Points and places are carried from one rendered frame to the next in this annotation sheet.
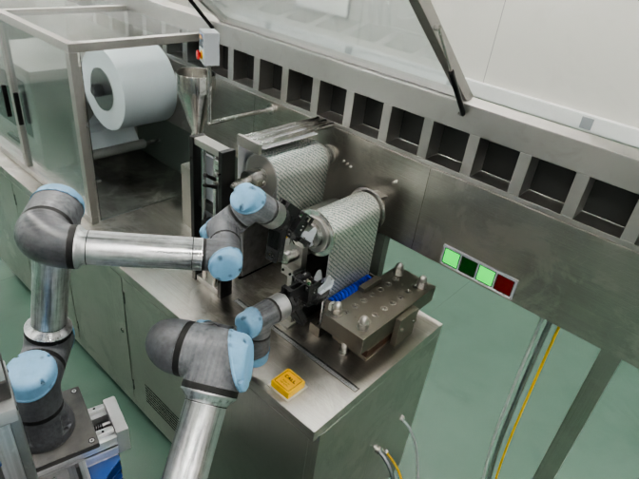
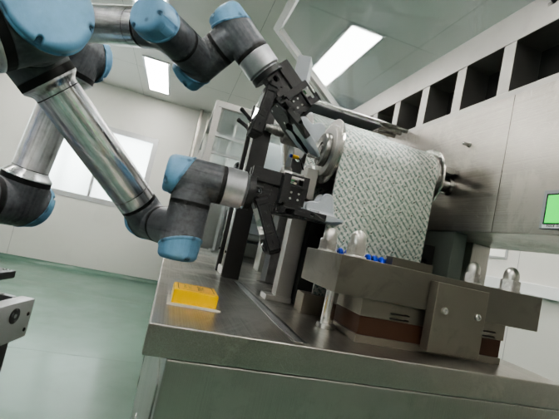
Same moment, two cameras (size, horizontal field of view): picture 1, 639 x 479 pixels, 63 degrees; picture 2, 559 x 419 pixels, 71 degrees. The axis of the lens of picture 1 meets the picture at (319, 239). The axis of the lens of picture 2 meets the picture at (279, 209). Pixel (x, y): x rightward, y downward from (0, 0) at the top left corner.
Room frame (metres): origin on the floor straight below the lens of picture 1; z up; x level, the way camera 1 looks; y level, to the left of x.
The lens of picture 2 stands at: (0.60, -0.44, 1.03)
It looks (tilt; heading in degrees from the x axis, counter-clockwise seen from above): 5 degrees up; 37
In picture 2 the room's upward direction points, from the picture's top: 12 degrees clockwise
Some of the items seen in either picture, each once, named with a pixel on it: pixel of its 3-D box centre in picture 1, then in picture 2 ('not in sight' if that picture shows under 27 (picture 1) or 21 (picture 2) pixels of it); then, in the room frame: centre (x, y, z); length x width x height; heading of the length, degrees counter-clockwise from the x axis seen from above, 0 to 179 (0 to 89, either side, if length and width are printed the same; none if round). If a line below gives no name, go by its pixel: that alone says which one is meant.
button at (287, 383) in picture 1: (287, 383); (194, 295); (1.05, 0.04, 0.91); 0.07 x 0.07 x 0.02; 51
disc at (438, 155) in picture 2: (366, 208); (423, 179); (1.53, -0.14, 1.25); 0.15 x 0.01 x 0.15; 51
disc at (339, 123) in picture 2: (315, 233); (329, 151); (1.34, 0.01, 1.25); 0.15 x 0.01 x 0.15; 51
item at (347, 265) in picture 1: (350, 265); (378, 224); (1.40, -0.11, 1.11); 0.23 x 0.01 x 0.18; 141
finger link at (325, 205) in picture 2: (327, 282); (326, 208); (1.28, -0.04, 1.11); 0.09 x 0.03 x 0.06; 140
